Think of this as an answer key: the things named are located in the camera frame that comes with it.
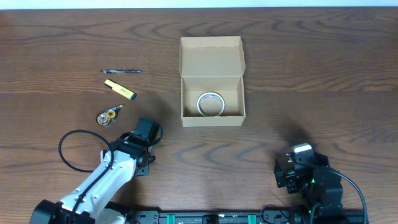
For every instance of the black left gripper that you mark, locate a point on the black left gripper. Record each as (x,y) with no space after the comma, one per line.
(145,171)

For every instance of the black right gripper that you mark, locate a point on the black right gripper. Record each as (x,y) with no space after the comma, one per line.
(292,167)

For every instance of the black yellow correction tape dispenser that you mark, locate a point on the black yellow correction tape dispenser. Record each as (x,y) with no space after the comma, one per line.
(105,117)

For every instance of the yellow highlighter marker black cap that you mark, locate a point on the yellow highlighter marker black cap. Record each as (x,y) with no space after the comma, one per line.
(127,93)

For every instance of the white tape roll purple print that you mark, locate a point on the white tape roll purple print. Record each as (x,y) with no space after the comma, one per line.
(210,95)

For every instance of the black pen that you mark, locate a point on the black pen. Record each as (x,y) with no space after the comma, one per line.
(112,71)

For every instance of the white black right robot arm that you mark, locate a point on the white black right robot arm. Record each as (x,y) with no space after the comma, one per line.
(325,192)

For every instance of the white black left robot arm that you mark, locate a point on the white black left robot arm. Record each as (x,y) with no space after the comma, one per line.
(125,158)

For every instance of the open cardboard box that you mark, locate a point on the open cardboard box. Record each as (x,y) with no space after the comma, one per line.
(212,64)

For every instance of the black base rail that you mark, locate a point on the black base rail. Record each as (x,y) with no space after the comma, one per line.
(242,217)

